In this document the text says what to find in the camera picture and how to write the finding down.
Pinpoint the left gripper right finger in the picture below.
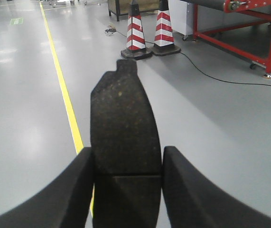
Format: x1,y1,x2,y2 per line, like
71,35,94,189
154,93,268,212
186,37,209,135
162,146,271,228

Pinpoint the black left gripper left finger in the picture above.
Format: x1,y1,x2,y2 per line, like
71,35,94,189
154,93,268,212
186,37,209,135
0,147,93,228

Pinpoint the grey brake pad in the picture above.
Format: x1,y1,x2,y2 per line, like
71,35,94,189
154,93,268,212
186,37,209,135
90,59,162,228

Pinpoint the right striped traffic cone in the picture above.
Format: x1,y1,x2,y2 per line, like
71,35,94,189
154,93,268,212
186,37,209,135
151,0,181,56

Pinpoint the striped traffic cone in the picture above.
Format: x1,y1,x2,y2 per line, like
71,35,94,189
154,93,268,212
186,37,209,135
151,0,181,56
121,0,152,60

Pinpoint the left striped traffic cone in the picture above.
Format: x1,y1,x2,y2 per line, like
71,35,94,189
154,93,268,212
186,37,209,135
121,0,152,60

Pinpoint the white panel cabinet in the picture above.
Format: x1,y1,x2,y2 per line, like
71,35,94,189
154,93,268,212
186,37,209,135
168,0,193,41

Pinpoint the wooden metal-framed cabinet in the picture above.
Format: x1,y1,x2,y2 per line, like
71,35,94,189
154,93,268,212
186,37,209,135
108,0,159,21

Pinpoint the black floor cable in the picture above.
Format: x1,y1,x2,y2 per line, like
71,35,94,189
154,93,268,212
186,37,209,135
115,29,271,91

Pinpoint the coiled cable bundle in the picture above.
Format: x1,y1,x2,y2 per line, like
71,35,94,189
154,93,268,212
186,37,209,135
104,22,118,37

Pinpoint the red metal frame cart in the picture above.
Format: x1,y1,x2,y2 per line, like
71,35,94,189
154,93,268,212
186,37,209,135
191,0,271,78

